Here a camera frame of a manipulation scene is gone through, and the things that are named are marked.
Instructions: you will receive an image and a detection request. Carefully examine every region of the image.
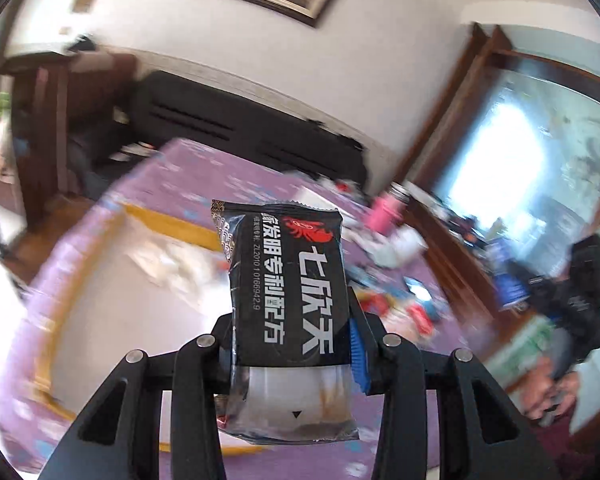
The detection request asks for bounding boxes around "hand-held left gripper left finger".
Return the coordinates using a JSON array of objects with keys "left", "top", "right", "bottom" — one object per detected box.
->
[{"left": 54, "top": 312, "right": 236, "bottom": 480}]

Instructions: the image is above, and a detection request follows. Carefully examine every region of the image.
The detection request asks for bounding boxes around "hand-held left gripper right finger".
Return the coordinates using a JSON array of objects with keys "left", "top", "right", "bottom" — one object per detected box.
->
[{"left": 347, "top": 285, "right": 561, "bottom": 480}]

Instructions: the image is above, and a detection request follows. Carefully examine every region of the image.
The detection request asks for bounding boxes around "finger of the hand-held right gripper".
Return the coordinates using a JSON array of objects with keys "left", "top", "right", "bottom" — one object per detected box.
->
[{"left": 492, "top": 260, "right": 556, "bottom": 316}]

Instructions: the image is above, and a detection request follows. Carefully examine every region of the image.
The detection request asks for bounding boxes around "black snack packet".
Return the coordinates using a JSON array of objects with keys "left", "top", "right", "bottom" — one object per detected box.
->
[{"left": 210, "top": 199, "right": 361, "bottom": 446}]

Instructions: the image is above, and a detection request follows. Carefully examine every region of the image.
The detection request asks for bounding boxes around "yellow cardboard box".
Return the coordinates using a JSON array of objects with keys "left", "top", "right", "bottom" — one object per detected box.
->
[{"left": 37, "top": 202, "right": 291, "bottom": 456}]

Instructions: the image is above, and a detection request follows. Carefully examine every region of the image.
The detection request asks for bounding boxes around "person's right hand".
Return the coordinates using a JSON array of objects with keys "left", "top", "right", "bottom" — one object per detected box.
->
[{"left": 522, "top": 367, "right": 581, "bottom": 428}]

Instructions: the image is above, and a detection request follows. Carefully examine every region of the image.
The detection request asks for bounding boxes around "white plastic tub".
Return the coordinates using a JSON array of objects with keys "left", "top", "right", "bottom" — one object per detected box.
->
[{"left": 377, "top": 225, "right": 428, "bottom": 267}]

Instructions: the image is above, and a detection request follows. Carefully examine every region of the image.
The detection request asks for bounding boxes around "pink bottle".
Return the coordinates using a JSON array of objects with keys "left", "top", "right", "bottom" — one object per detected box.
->
[{"left": 370, "top": 183, "right": 411, "bottom": 233}]

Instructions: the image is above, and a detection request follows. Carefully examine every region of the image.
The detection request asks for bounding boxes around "purple floral cloth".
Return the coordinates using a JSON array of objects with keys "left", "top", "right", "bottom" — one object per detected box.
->
[{"left": 0, "top": 137, "right": 481, "bottom": 480}]

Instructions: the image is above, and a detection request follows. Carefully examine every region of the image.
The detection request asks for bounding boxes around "black sofa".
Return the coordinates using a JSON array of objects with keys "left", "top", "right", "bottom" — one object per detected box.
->
[{"left": 130, "top": 70, "right": 368, "bottom": 186}]

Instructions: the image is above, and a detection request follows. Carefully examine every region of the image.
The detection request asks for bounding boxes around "brown leather seat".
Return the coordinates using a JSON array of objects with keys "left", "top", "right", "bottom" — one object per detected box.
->
[{"left": 65, "top": 52, "right": 141, "bottom": 181}]

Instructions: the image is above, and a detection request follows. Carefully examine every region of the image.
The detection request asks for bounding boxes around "wooden cabinet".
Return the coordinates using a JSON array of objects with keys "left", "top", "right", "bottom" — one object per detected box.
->
[{"left": 0, "top": 50, "right": 81, "bottom": 241}]

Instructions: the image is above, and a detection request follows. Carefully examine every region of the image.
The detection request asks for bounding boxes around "wooden window frame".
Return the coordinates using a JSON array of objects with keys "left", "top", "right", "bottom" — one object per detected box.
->
[{"left": 395, "top": 22, "right": 600, "bottom": 281}]

